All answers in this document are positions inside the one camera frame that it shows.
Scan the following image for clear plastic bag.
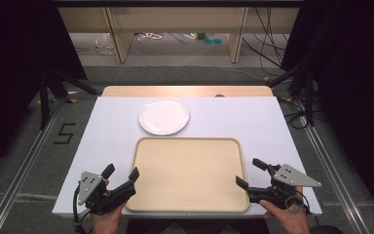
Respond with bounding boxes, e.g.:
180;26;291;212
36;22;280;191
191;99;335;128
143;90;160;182
93;31;116;56

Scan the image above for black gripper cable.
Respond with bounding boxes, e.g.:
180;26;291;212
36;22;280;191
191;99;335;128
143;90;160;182
283;189;314;216
72;181;94;234

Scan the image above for hanging black cables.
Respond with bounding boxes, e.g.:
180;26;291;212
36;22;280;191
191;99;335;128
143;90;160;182
241;6;290;78

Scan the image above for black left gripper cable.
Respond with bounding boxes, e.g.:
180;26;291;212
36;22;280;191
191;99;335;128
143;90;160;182
72;181;94;234

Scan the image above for aluminium floor rail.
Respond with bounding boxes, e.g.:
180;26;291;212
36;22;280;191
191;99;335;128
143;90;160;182
0;102;63;234
299;116;372;234

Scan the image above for person's dark clothing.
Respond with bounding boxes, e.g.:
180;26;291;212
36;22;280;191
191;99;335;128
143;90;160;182
126;217;271;234

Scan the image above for beige plastic tray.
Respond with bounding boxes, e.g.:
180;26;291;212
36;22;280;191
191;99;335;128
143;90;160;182
125;136;251;214

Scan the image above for black floor cables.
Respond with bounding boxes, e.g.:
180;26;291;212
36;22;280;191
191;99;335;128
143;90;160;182
279;95;310;131

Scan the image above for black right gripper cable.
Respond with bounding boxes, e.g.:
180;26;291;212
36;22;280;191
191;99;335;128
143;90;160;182
283;189;314;216

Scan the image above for white coiled cable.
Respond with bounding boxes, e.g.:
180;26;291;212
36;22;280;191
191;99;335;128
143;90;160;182
137;31;163;42

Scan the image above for black metal stand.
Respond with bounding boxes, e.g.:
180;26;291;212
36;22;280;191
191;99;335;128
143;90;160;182
38;65;100;132
265;60;317;128

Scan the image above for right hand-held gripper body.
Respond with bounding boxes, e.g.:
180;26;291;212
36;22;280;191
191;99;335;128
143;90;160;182
245;163;322;211

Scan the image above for black curtain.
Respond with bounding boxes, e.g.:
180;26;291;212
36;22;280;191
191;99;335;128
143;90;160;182
0;0;89;187
280;0;374;226

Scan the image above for white round plate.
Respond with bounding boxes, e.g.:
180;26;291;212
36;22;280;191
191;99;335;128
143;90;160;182
137;96;191;137

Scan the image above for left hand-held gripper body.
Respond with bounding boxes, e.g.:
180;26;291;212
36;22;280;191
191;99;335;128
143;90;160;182
77;171;137;215

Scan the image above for person's left hand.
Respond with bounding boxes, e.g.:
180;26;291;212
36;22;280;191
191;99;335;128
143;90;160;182
90;178;128;234

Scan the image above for person's right hand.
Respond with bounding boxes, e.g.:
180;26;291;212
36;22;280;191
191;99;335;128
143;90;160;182
258;186;312;234

